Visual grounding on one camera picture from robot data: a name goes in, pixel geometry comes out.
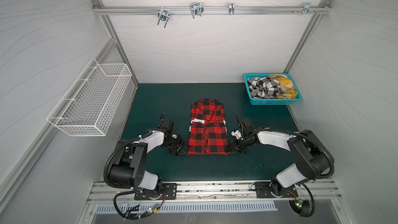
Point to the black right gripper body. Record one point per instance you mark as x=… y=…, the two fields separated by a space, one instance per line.
x=238 y=143

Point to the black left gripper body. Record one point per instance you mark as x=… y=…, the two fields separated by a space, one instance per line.
x=174 y=144

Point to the red black plaid shirt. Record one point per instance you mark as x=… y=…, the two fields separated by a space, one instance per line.
x=208 y=130

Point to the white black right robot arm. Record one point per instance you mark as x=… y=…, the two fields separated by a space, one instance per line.
x=311 y=159

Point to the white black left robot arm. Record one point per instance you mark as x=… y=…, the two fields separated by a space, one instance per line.
x=126 y=166

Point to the teal plastic basket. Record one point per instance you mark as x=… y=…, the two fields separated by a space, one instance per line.
x=274 y=101

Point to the black white checkered shirt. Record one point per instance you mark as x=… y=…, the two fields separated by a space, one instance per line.
x=263 y=87

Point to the yellow plaid shirt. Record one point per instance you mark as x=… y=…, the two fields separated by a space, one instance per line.
x=287 y=89

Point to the metal u-bolt hook left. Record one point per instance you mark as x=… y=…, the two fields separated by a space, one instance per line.
x=163 y=16

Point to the metal u-bolt hook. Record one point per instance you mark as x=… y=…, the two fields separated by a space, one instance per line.
x=163 y=16
x=196 y=9

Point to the metal clip hook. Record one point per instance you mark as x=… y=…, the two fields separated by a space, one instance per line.
x=231 y=9

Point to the metal u-bolt hook middle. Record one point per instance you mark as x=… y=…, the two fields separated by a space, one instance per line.
x=196 y=9

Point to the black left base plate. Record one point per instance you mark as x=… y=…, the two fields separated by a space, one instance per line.
x=163 y=191

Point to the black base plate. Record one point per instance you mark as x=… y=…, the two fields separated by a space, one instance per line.
x=272 y=189
x=163 y=191

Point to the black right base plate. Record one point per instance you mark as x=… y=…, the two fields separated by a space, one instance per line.
x=272 y=189

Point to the white wire basket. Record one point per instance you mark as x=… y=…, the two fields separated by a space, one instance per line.
x=89 y=105

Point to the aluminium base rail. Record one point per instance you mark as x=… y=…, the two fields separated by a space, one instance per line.
x=229 y=190

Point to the aluminium horizontal rail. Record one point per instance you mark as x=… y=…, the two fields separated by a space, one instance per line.
x=208 y=10

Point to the metal bracket hook right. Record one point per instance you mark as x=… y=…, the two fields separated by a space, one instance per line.
x=306 y=10

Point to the aluminium corner frame post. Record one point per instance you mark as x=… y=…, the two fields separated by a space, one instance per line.
x=112 y=32

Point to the right aluminium corner post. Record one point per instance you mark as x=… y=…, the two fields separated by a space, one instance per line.
x=313 y=22

